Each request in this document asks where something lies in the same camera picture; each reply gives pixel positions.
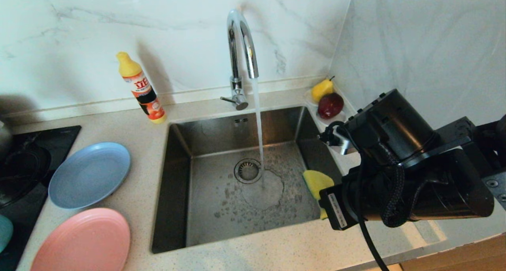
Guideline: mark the black glass cooktop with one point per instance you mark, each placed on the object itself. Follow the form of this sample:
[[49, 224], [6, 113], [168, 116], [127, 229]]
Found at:
[[23, 168]]

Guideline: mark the yellow-capped detergent bottle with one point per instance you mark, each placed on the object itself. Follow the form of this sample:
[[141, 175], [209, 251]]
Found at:
[[143, 91]]

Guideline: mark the blue-grey plate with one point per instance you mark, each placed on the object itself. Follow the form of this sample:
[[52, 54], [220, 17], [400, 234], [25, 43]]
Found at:
[[89, 176]]

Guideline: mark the yellow pear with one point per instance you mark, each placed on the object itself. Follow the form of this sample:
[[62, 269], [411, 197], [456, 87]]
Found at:
[[321, 90]]

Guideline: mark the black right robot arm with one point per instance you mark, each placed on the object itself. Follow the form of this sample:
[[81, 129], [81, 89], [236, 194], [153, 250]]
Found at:
[[407, 120]]

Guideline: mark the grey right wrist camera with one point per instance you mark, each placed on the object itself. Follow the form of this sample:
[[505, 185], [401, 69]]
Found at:
[[342, 142]]

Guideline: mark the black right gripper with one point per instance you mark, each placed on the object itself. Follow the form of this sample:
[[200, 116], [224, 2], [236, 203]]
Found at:
[[348, 203]]

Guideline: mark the pink plate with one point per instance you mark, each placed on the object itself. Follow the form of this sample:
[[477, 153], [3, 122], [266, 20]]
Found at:
[[81, 243]]

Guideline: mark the stainless steel sink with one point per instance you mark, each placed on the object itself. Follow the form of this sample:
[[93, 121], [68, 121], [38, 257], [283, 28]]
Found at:
[[221, 219]]

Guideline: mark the running water stream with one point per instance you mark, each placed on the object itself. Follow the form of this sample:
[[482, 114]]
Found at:
[[259, 124]]

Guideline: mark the small white dish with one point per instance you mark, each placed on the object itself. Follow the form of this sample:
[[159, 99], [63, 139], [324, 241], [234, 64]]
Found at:
[[322, 120]]

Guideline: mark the yellow green sponge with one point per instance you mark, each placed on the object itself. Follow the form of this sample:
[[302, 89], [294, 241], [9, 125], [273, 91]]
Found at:
[[316, 182]]

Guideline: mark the round metal drain strainer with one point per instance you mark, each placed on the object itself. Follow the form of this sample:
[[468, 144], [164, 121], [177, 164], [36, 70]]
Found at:
[[247, 171]]

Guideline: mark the teal bowl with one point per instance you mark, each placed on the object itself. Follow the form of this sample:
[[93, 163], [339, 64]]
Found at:
[[4, 233]]

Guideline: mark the chrome gooseneck faucet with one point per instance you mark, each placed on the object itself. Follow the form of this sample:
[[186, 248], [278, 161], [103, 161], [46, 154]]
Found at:
[[237, 37]]

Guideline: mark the dark red apple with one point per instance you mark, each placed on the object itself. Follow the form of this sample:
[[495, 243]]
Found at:
[[330, 105]]

